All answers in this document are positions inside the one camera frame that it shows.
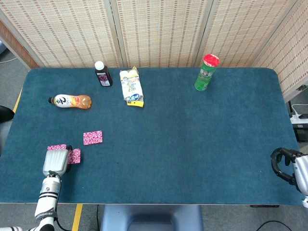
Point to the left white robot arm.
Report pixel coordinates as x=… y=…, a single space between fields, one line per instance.
x=47 y=202

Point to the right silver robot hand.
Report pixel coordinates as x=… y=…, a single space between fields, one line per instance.
x=302 y=172

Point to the pink patterned block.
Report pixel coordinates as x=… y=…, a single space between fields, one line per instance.
x=55 y=147
x=75 y=156
x=93 y=137

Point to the green chip can, red lid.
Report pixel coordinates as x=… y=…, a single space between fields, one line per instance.
x=204 y=77

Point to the dark grape juice bottle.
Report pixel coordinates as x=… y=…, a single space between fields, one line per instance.
x=104 y=76

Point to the white power strip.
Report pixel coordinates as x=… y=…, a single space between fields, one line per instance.
x=299 y=118

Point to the black desk control panel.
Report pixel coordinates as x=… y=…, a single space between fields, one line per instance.
x=264 y=206

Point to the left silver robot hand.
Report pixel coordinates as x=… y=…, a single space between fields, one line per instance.
x=55 y=161

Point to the black chair seat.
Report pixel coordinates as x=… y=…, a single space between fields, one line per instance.
x=5 y=113

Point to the black equipment box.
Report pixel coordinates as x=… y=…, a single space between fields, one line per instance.
x=302 y=132

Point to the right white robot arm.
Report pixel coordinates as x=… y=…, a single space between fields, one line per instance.
x=305 y=201

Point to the orange juice plastic bottle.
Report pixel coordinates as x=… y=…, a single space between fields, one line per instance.
x=72 y=101

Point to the blue-grey robot torso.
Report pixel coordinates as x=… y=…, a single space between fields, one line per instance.
x=151 y=217

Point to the brown wooden screen panel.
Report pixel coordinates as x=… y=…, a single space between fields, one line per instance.
x=14 y=45

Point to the woven bamboo screen panel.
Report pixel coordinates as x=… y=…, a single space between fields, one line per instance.
x=161 y=31
x=238 y=31
x=291 y=55
x=67 y=33

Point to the blue felt desk mat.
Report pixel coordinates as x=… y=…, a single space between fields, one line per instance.
x=168 y=149

